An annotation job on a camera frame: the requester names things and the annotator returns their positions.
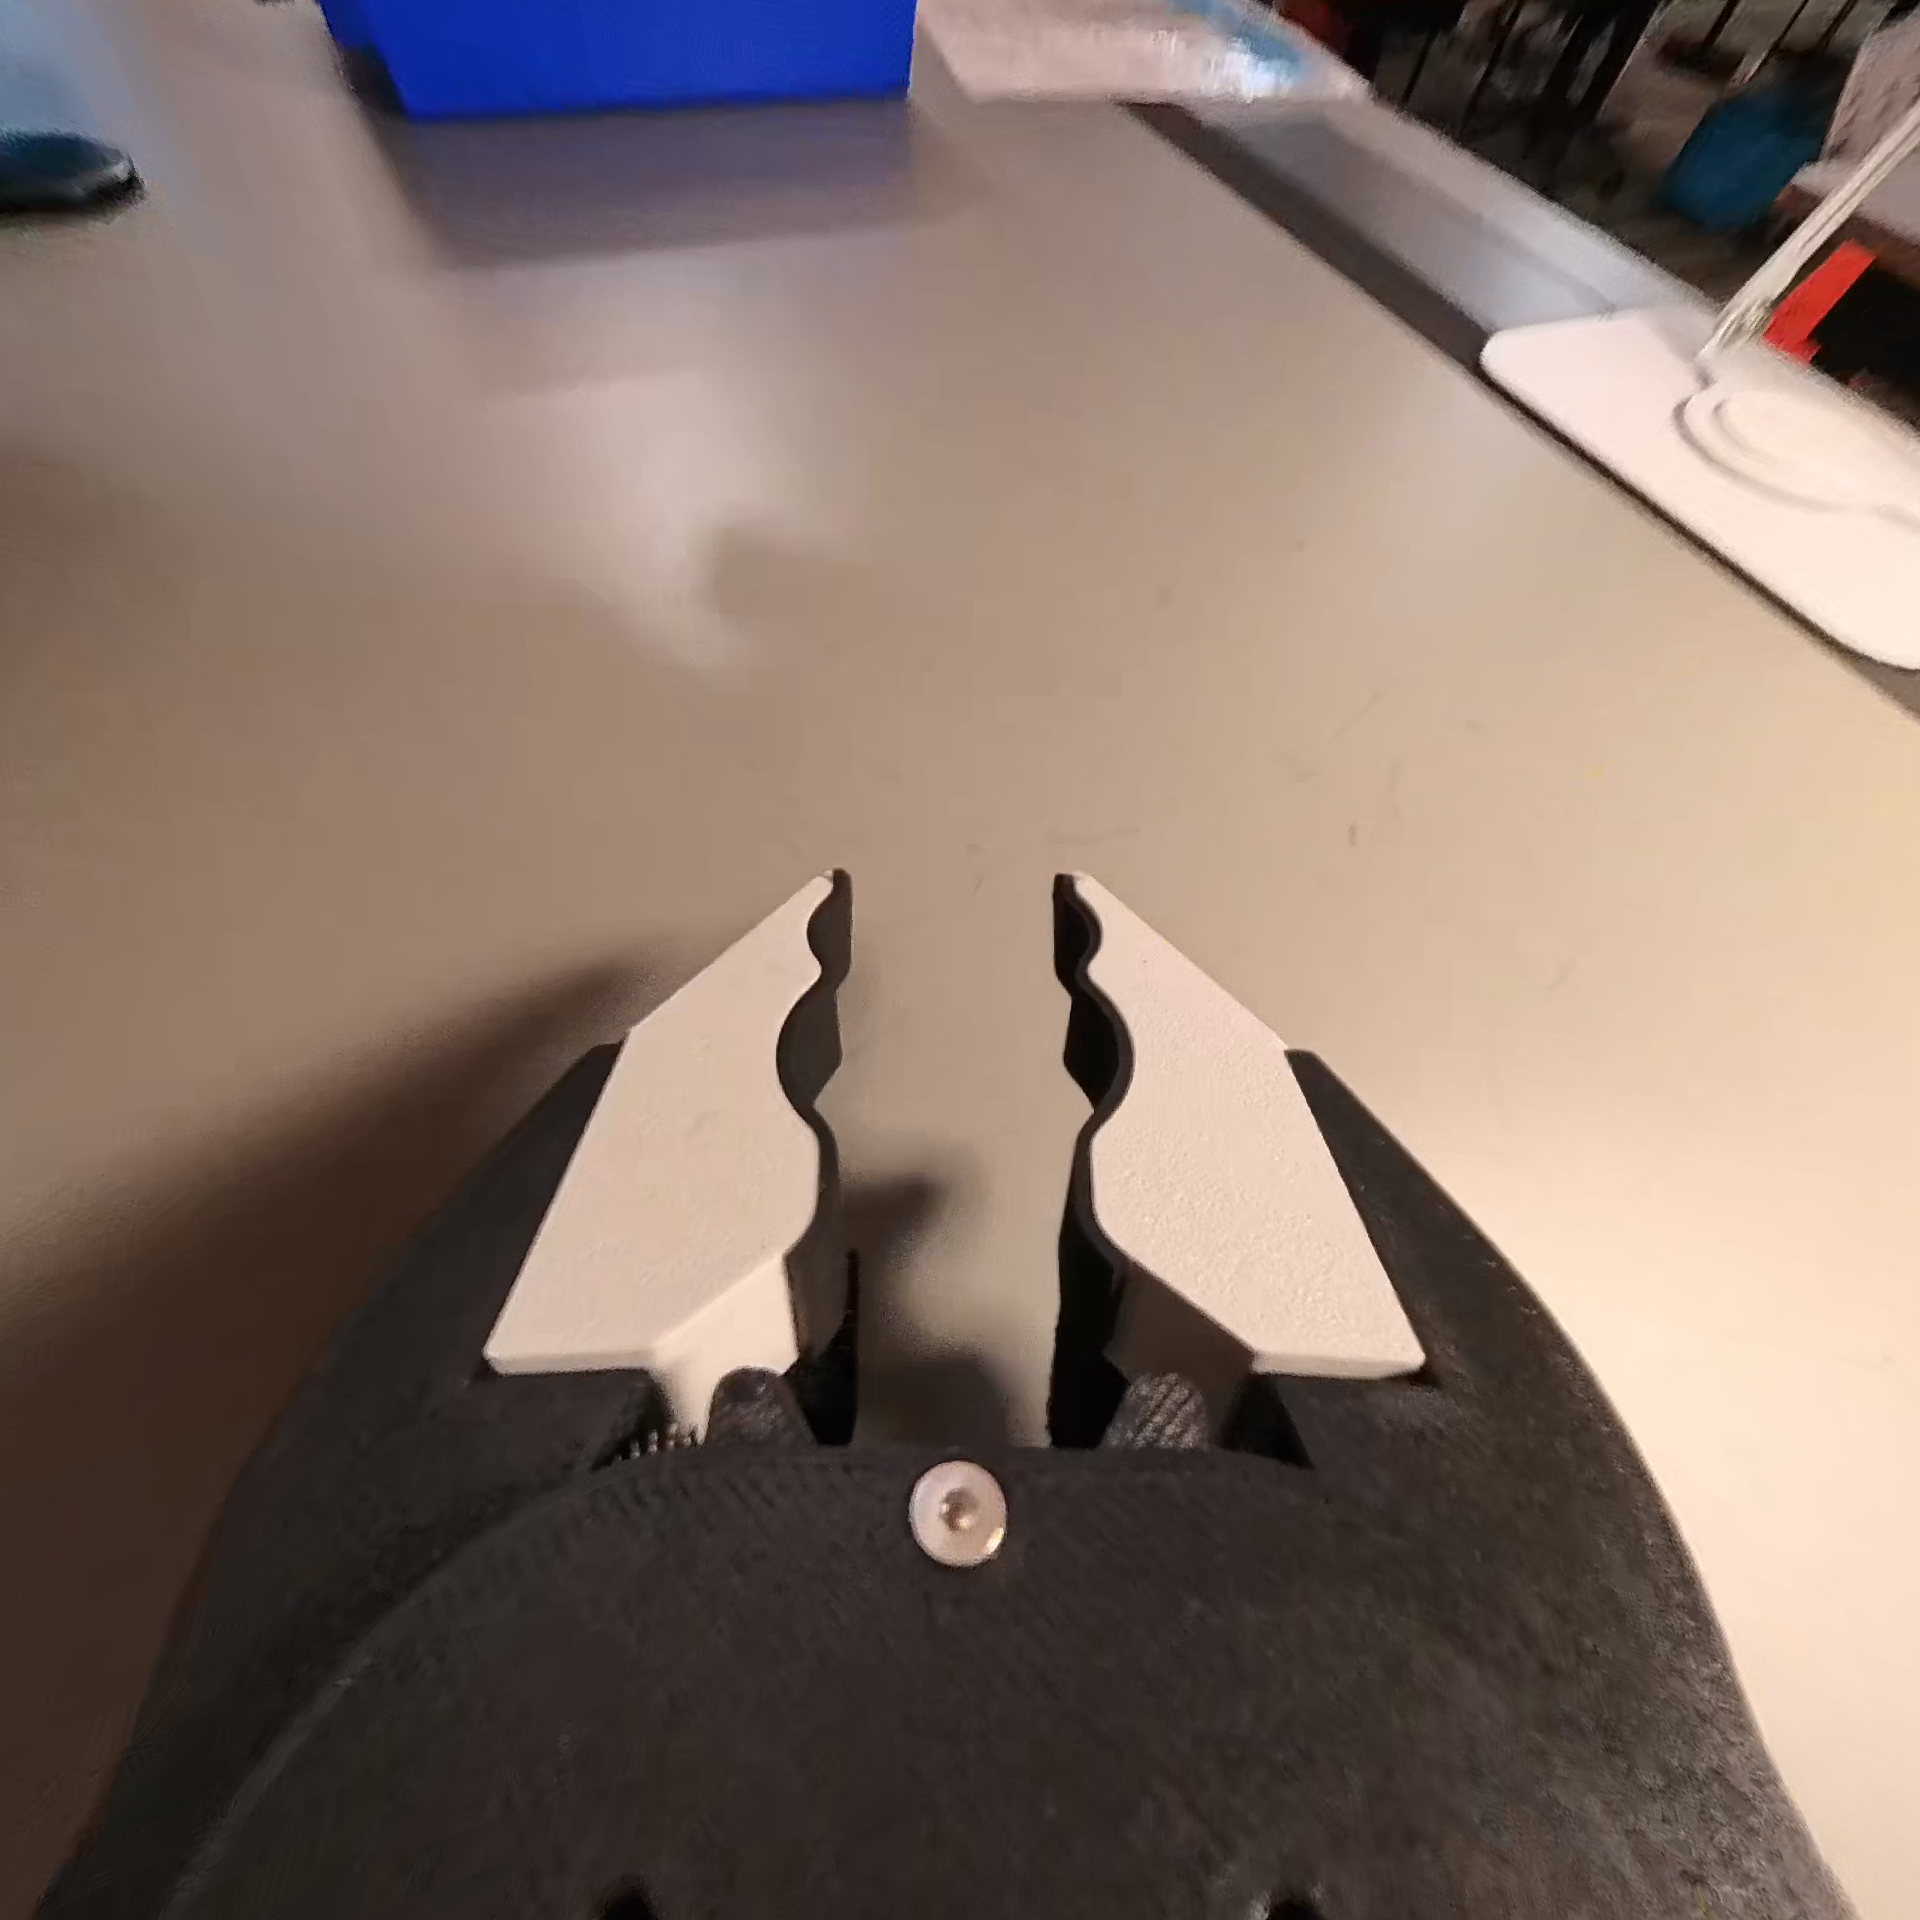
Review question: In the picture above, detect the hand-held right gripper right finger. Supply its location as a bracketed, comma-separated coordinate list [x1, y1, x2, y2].
[1047, 873, 1430, 1450]

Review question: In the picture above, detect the printed paper sheet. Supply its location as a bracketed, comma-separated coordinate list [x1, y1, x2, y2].
[913, 0, 1376, 111]

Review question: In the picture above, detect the red plastic bin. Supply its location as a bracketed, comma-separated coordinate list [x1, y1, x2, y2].
[1770, 237, 1876, 354]

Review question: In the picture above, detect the teal floor crate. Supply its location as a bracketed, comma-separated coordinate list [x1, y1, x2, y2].
[1665, 68, 1850, 228]

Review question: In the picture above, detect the white document stand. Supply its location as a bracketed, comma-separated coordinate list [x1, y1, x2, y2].
[1477, 106, 1920, 673]

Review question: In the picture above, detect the dark blurred object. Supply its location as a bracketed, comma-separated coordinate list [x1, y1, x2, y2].
[0, 130, 144, 213]

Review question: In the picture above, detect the blue plastic bin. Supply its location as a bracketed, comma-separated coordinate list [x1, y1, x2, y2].
[313, 0, 922, 120]

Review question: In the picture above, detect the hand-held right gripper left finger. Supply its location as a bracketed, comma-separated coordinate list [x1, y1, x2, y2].
[483, 868, 858, 1450]

